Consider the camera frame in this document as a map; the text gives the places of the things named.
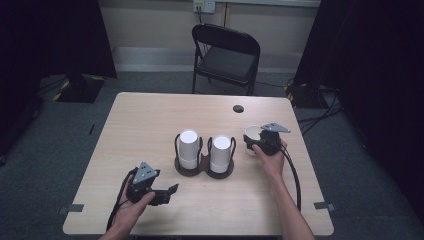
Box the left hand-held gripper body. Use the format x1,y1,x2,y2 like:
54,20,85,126
126,161,161,205

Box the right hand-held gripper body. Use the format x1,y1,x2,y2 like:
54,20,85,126
258,121,291,157

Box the single white paper cup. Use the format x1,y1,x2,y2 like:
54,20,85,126
244,124,265,157

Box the dark brown wire cup holder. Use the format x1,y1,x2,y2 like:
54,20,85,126
173,133,237,180

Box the person's right hand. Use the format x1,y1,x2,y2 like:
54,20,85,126
251,139,288,181

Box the person's left hand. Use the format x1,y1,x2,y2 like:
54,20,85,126
113,184,156,235

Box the black stand base yellow tape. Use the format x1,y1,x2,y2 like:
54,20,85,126
285,82,322,110
52,74,106,104

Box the grey tape strip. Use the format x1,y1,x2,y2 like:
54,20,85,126
313,201,336,213
58,203,85,215

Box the black folding chair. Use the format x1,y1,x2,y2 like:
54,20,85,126
191,23,262,97

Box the black curtain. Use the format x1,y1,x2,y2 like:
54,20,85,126
293,0,424,221
0,0,118,158

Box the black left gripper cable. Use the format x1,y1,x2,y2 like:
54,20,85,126
105,167,138,233

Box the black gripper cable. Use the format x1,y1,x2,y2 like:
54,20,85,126
279,147,303,213
105,167,138,233

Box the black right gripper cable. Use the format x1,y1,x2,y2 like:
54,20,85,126
279,147,303,213

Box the black floor cables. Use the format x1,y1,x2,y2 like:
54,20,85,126
297,85,344,136

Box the white wall outlet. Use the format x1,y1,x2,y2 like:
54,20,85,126
193,0,216,14

